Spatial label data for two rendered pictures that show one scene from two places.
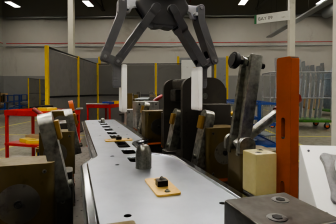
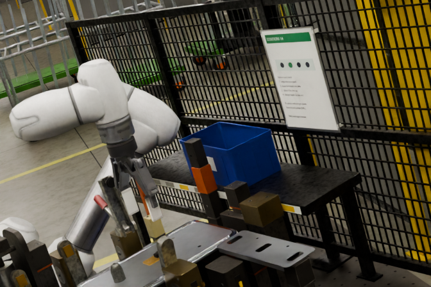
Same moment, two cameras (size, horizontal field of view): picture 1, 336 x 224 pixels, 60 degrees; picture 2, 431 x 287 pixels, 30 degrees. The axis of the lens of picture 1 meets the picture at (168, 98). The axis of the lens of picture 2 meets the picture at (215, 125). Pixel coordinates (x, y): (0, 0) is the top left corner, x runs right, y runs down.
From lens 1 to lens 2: 2.24 m
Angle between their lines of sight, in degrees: 104
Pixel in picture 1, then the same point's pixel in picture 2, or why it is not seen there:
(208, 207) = (179, 238)
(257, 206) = (235, 186)
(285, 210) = (236, 184)
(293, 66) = not seen: hidden behind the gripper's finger
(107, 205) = (192, 254)
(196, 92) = (133, 202)
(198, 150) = (81, 271)
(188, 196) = not seen: hidden behind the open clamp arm
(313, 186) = not seen: outside the picture
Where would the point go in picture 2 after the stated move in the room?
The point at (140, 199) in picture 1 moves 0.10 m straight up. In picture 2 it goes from (180, 252) to (169, 218)
